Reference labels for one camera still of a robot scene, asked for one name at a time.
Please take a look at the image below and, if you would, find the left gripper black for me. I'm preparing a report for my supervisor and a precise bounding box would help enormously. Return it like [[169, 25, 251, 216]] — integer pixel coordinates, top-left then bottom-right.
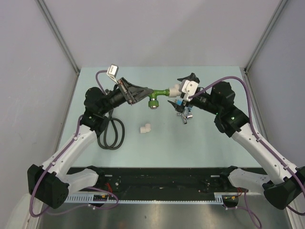
[[99, 77, 153, 115]]

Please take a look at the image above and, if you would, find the white straight pipe fitting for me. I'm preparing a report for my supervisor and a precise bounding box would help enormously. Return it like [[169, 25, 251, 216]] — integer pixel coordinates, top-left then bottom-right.
[[167, 83, 182, 98]]

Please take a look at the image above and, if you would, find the green plastic faucet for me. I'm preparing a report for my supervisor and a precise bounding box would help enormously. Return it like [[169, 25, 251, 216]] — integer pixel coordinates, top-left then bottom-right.
[[148, 89, 170, 109]]

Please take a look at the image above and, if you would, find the white elbow pipe fitting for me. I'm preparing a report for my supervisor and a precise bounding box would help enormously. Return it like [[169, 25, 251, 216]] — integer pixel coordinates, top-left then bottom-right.
[[140, 124, 152, 134]]

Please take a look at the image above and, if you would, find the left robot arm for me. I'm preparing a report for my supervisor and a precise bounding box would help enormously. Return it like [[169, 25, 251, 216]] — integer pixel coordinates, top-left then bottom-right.
[[6, 78, 153, 229]]

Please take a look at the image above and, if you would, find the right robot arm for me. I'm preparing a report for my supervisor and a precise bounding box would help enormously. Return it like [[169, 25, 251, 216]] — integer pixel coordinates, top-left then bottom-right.
[[169, 73, 305, 213]]

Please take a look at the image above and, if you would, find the blue plastic faucet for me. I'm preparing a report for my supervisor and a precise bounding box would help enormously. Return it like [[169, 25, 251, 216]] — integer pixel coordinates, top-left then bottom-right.
[[175, 100, 192, 113]]

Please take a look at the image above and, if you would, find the chrome metal faucet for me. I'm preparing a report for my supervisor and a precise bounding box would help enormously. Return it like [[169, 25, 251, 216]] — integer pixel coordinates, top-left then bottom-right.
[[177, 113, 193, 124]]

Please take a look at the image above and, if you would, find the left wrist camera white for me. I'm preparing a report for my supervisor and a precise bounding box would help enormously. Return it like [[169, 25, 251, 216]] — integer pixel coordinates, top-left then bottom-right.
[[106, 64, 119, 84]]

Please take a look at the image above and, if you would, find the black flexible hose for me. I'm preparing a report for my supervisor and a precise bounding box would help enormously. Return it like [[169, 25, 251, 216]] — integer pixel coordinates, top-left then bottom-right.
[[97, 112, 125, 151]]

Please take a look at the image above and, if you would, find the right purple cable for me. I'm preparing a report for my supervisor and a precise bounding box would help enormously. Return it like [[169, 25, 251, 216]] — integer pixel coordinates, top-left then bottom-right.
[[190, 75, 305, 229]]

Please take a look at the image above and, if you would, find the purple cable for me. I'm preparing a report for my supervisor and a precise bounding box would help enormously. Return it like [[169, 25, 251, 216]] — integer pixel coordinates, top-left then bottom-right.
[[30, 69, 120, 218], [190, 75, 305, 229]]

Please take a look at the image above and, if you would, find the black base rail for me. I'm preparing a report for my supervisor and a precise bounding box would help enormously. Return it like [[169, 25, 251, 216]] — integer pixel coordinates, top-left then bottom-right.
[[66, 167, 265, 201]]

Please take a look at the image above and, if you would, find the perforated cable tray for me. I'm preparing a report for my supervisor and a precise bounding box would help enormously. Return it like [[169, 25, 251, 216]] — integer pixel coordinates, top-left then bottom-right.
[[64, 192, 239, 205]]

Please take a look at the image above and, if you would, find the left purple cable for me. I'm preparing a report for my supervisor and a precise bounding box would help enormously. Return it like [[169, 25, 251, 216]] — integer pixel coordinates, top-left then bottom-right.
[[30, 69, 120, 218]]

